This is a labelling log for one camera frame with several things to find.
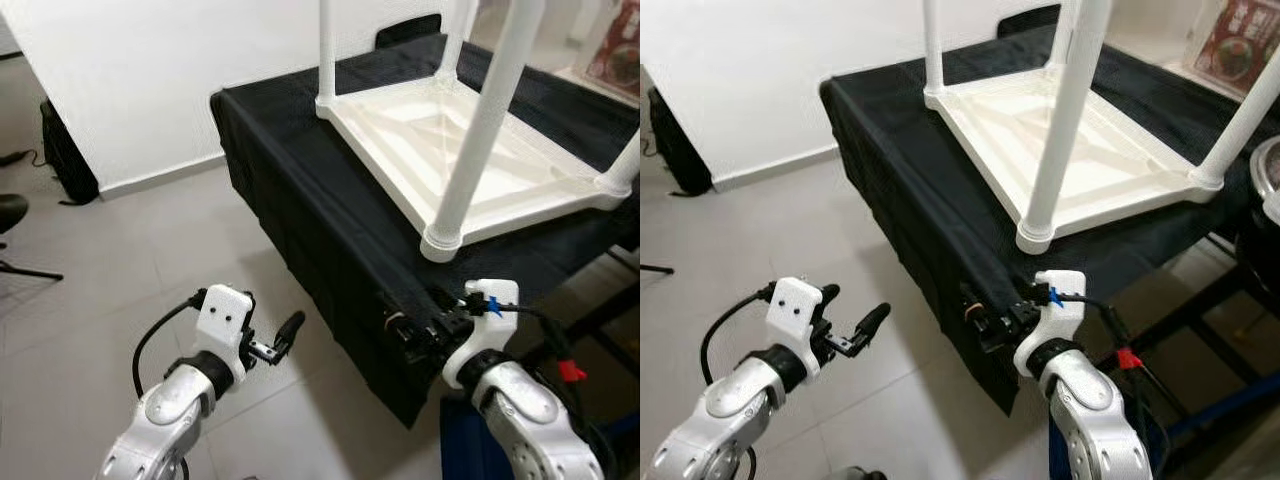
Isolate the black tablecloth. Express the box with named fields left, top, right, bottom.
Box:
left=820, top=25, right=1280, bottom=416
left=210, top=35, right=641, bottom=431

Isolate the black floor bin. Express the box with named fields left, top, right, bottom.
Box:
left=648, top=88, right=713, bottom=198
left=40, top=98, right=101, bottom=206

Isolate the round steel pan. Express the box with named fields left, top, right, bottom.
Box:
left=1250, top=135, right=1280, bottom=226

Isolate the red food poster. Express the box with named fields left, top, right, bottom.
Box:
left=585, top=0, right=641, bottom=96
left=1195, top=0, right=1280, bottom=96

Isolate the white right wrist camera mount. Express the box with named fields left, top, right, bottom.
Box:
left=440, top=278, right=521, bottom=391
left=1013, top=270, right=1088, bottom=379

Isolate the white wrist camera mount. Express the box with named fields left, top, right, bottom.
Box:
left=1013, top=270, right=1088, bottom=379
left=193, top=285, right=253, bottom=386
left=765, top=277, right=824, bottom=381
left=440, top=278, right=521, bottom=391

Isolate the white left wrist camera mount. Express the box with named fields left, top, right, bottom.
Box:
left=765, top=277, right=824, bottom=381
left=193, top=285, right=253, bottom=386

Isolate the black right arm cable red connector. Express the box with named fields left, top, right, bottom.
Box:
left=480, top=300, right=601, bottom=471
left=1060, top=292, right=1171, bottom=471

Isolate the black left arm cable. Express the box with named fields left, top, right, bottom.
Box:
left=700, top=285, right=776, bottom=386
left=132, top=290, right=206, bottom=401

